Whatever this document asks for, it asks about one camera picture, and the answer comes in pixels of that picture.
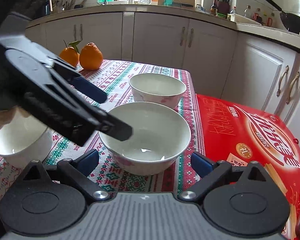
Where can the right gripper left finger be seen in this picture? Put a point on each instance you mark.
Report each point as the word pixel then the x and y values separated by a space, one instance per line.
pixel 75 173

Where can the white floral bowl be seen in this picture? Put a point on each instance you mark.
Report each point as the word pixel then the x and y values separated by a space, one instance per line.
pixel 24 139
pixel 160 135
pixel 157 88

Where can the black wok pan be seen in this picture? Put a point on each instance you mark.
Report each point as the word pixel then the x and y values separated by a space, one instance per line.
pixel 290 21

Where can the orange with green leaf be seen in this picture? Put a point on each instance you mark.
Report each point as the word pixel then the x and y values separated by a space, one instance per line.
pixel 70 53

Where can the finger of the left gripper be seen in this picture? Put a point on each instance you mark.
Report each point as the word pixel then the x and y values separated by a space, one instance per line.
pixel 57 104
pixel 67 72

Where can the white rectangular tray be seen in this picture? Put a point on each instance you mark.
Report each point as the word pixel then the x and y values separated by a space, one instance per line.
pixel 241 19

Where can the bumpy orange without leaf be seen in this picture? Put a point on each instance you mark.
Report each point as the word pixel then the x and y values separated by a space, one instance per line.
pixel 91 57

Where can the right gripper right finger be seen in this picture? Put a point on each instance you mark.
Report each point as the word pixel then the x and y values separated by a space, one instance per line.
pixel 212 175

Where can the black knife block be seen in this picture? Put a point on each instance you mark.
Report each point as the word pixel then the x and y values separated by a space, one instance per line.
pixel 223 6

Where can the dark sauce bottle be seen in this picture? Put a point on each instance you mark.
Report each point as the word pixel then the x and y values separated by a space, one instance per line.
pixel 214 8

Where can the glass mug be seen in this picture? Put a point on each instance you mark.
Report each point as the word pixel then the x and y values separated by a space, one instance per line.
pixel 144 1

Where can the white kitchen cabinets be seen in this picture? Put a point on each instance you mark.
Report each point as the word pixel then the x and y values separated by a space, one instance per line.
pixel 223 63

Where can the red cardboard gift box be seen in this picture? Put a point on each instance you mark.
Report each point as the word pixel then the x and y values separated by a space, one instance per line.
pixel 241 134

